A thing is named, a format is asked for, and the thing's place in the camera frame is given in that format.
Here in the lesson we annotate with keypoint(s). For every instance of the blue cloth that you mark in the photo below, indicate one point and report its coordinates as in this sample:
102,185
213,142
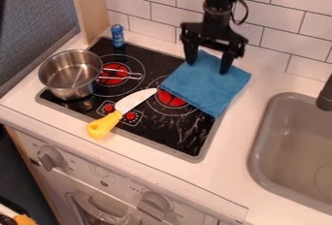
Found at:
205,85

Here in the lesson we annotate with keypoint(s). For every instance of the blue can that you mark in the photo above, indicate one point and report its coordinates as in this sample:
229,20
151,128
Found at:
117,35

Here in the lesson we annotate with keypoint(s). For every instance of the yellow toy knife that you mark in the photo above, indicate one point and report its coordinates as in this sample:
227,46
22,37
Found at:
119,112

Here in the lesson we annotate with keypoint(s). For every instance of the silver pot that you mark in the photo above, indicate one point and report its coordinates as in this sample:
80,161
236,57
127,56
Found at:
69,73

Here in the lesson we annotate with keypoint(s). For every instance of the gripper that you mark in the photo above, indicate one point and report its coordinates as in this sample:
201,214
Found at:
214,30

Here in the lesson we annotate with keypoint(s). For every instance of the toy stove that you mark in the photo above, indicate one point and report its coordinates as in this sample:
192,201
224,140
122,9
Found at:
129,99

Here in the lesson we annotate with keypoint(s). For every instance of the toy sink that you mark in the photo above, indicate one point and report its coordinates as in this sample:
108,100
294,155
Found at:
294,151

